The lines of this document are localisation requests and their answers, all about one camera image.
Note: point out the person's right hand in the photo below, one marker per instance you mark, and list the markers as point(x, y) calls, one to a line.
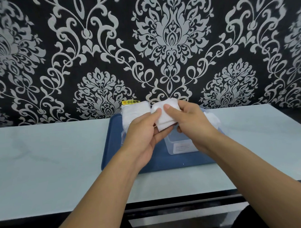
point(194, 125)

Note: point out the person's left hand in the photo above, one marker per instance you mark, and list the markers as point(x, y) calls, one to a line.
point(139, 138)

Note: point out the person's left thumb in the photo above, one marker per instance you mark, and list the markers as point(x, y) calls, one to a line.
point(150, 116)

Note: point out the person's right thumb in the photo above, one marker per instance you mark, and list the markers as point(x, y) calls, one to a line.
point(172, 112)

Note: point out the white towel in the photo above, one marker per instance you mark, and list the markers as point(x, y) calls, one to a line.
point(212, 119)
point(165, 117)

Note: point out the person's right forearm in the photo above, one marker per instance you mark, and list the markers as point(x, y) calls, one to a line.
point(257, 182)

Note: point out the person's left forearm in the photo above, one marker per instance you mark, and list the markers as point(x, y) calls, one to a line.
point(102, 198)

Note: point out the stack of white towels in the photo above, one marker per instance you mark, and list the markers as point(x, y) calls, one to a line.
point(135, 116)

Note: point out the yellow warning sticker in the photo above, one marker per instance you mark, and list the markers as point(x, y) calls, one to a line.
point(131, 102)

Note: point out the clear plastic container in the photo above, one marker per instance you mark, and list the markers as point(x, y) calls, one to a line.
point(179, 145)

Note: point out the crumpled white towel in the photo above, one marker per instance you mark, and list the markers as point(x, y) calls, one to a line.
point(212, 119)

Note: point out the blue plastic tray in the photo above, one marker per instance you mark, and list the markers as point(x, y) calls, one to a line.
point(114, 149)

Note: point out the person's dark clothing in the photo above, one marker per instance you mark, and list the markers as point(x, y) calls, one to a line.
point(244, 219)

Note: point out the metal table frame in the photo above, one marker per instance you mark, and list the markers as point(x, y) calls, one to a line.
point(185, 211)

